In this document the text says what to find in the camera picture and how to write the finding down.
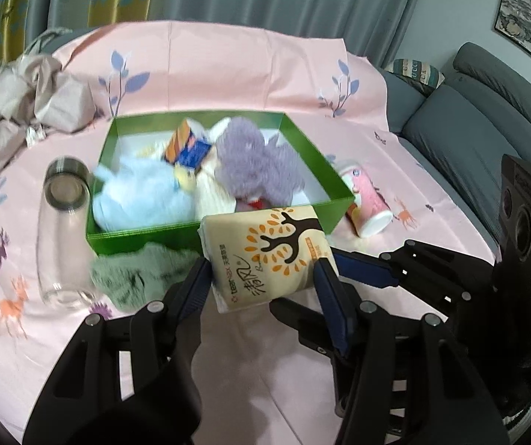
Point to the blue plush toy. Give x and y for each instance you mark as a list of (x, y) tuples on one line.
[(144, 193)]

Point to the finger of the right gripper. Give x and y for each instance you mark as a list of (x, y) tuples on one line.
[(365, 269), (309, 324)]

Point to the cream tree tissue pack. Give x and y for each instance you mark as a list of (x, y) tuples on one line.
[(259, 256)]

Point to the purple mesh bath sponge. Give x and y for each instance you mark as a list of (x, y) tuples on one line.
[(250, 167)]

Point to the grey sofa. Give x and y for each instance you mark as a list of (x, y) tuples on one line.
[(459, 131)]

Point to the clear glass jar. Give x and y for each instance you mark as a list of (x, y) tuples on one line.
[(63, 256)]

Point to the cream fluffy towel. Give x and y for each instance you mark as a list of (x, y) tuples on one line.
[(211, 197)]

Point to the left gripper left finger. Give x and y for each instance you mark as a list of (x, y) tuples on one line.
[(128, 380)]

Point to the red white sock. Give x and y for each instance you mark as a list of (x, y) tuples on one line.
[(258, 204)]

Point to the green knitted cloth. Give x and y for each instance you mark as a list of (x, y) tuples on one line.
[(131, 280)]

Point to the pink deer print sheet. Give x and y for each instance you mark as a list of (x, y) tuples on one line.
[(168, 141)]

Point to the striped cushion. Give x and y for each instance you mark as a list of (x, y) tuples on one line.
[(421, 75)]

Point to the crumpled beige cloth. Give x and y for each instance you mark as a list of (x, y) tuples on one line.
[(36, 93)]

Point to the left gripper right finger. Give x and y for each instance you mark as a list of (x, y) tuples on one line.
[(405, 377)]

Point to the blue orange tissue pack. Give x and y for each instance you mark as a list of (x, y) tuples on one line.
[(189, 145)]

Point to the pink cartoon paper cup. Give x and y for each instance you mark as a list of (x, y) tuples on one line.
[(369, 213)]

